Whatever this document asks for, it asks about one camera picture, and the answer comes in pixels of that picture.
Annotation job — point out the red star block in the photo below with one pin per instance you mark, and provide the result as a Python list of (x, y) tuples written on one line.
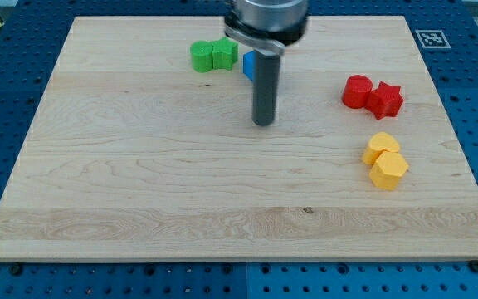
[(385, 101)]

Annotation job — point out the yellow hexagon block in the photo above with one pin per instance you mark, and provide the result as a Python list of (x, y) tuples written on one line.
[(387, 170)]

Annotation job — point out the blue cube block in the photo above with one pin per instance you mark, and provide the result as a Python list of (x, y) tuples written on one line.
[(248, 65)]

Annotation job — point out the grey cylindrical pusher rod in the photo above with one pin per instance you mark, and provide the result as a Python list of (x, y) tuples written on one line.
[(266, 72)]

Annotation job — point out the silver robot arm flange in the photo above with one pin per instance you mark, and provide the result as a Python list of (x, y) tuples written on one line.
[(268, 26)]

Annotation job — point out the white fiducial marker tag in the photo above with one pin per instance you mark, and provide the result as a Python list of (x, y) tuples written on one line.
[(433, 39)]

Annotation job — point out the red cylinder block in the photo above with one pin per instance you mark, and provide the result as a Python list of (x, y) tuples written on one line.
[(356, 91)]

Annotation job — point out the green cylinder block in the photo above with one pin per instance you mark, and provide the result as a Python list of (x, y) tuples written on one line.
[(201, 56)]

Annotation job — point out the yellow heart block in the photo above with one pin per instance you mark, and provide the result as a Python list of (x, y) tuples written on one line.
[(378, 143)]

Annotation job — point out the green star block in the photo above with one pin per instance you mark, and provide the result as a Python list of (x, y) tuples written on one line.
[(224, 54)]

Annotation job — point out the light wooden board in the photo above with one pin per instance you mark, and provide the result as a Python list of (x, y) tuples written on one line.
[(132, 156)]

